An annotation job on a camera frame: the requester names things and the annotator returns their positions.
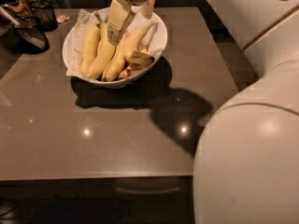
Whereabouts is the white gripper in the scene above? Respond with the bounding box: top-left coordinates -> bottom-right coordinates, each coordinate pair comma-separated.
107,0 -> 156,46

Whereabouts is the curved yellow banana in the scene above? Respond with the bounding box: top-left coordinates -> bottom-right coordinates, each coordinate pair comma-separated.
122,21 -> 156,66

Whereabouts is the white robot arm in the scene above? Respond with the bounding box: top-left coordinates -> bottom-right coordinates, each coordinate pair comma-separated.
193,0 -> 299,224

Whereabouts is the long yellow banana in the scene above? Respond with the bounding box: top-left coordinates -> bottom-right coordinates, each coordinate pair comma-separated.
87,12 -> 116,79

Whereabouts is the leftmost yellow banana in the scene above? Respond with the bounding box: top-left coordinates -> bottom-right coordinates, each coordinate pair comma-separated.
80,25 -> 101,75

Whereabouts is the middle yellow banana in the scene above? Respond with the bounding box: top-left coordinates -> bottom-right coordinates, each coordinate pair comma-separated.
102,35 -> 127,82

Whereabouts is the small bottom banana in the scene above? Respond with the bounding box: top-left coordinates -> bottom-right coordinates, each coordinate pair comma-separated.
118,63 -> 143,80

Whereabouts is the white bowl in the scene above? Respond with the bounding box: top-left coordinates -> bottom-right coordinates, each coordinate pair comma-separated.
62,5 -> 168,89

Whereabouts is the white paper liner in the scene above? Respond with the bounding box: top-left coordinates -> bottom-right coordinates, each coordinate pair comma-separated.
65,6 -> 161,78

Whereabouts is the small wrapped snack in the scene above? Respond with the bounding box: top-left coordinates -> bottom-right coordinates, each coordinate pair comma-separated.
56,15 -> 69,23

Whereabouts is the black mesh cup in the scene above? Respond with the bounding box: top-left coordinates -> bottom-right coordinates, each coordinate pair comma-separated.
30,0 -> 58,32

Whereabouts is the black mesh tray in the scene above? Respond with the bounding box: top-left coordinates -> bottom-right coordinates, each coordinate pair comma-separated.
14,17 -> 50,54

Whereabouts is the dark appliance with jar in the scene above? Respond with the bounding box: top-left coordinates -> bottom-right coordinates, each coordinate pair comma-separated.
0,0 -> 34,29

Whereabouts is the black floor cable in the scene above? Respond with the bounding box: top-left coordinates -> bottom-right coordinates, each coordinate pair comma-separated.
0,199 -> 29,219

